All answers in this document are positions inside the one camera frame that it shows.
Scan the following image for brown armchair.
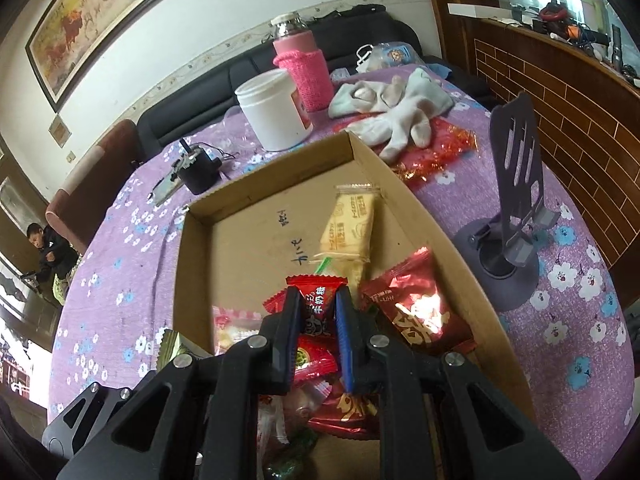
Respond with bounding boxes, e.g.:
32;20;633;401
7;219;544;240
45;119;141;256

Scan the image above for pile of assorted gadgets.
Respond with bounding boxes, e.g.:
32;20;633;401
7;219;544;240
512;0;640;86

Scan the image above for green clear snack packet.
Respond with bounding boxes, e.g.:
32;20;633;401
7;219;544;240
262;427;321;480

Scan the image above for purple floral tablecloth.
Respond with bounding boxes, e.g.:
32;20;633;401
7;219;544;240
47;62;628;461

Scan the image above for white plastic bag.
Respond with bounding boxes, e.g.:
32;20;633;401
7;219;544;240
356;41;427;73

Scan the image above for small wall plaque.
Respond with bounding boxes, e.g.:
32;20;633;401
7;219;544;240
48;115;72;148

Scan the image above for red round-emblem snack packet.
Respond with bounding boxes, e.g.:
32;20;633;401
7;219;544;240
290;335;339;387

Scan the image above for white socks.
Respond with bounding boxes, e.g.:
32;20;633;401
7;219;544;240
327;67;456;163

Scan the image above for red foil wrappers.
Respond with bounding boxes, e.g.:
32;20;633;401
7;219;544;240
345;119;478;183

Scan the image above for black leather sofa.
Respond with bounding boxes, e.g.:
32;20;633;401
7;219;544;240
136;7;493;166

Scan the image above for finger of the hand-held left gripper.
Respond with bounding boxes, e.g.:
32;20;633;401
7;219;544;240
41;381;138;461

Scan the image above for framed horse painting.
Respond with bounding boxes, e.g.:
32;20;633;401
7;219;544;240
25;0;221;113

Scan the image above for green patterned cloth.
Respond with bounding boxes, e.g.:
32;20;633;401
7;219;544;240
52;260;83;306

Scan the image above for cardboard box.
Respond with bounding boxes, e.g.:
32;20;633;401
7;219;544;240
171;130;538;466

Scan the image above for dark clothes pile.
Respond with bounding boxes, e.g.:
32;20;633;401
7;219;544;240
305;4;388;23

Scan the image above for pink sleeved bottle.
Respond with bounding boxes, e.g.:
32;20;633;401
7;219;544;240
270;11;335;113

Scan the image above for yellow green-ended snack packet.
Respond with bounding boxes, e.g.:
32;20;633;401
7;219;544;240
307;255;371;293

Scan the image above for yellow cracker packet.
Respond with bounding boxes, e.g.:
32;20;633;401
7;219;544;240
317;184;383;266

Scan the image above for white plastic jar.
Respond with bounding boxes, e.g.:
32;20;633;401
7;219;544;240
235;69;315;152

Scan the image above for small red candy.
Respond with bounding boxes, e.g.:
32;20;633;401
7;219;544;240
285;274;349;342

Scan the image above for dark red gold-print packet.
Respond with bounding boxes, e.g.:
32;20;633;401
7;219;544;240
359;246;477;356
306;385;382;442

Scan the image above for small white green packet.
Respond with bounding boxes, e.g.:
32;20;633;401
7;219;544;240
157;329;193;368

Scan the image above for pink cartoon bun packet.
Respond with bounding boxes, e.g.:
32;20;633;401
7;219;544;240
212;305;264;357
256;380;333;453

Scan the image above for black round container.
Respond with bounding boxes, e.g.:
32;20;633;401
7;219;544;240
172;140;226;195

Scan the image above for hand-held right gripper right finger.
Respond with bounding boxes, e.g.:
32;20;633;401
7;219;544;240
335;285;583;480

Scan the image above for flat white box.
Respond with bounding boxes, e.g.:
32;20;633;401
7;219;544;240
446;2;516;20

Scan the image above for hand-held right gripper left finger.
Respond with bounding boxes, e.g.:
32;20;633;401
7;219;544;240
55;285;303;480

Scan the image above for grey phone stand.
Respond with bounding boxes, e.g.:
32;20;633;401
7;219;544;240
452;92;562;311

